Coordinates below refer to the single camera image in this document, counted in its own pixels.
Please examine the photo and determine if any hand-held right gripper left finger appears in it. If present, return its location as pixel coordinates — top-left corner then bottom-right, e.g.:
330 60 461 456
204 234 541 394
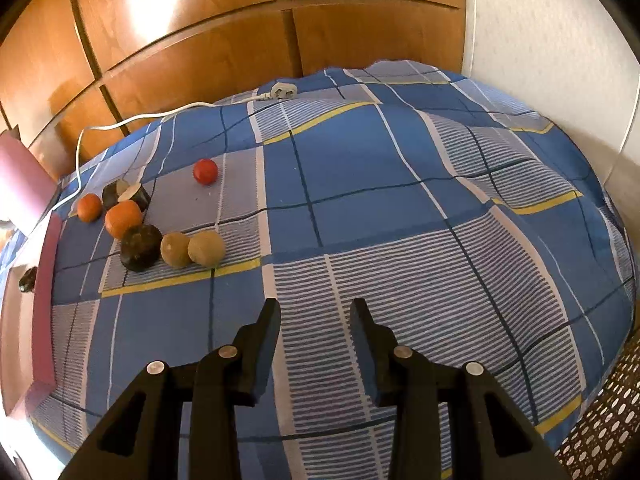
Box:
59 298 282 480

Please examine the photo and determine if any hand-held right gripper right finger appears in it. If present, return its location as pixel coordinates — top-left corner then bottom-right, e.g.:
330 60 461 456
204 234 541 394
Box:
348 298 571 480

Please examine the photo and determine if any red tomato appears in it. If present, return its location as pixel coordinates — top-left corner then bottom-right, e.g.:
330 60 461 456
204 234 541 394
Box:
193 159 218 186

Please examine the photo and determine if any dark cut stalk piece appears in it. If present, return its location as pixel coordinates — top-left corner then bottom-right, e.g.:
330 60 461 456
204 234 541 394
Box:
102 181 132 211
118 183 152 212

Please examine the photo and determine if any white tray with pink rim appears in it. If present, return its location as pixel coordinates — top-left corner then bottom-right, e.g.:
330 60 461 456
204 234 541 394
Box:
0 215 63 418

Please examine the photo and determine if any orange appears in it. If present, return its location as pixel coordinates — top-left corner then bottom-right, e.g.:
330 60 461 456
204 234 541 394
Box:
105 200 144 240
77 193 103 223

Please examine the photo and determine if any blue plaid blanket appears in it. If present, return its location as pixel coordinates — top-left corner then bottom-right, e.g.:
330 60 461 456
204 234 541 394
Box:
0 60 638 480

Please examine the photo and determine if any dotted floor mat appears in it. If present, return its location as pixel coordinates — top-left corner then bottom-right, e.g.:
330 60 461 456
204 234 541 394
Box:
552 345 640 480

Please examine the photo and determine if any pink electric kettle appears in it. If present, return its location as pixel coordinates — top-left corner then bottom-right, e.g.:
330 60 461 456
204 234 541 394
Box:
0 129 55 233

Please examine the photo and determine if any wooden wardrobe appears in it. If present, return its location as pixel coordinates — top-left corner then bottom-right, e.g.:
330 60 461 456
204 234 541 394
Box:
0 0 468 186

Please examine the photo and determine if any white power cable with plug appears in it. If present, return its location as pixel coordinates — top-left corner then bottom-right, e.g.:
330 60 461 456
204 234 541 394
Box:
47 81 300 213

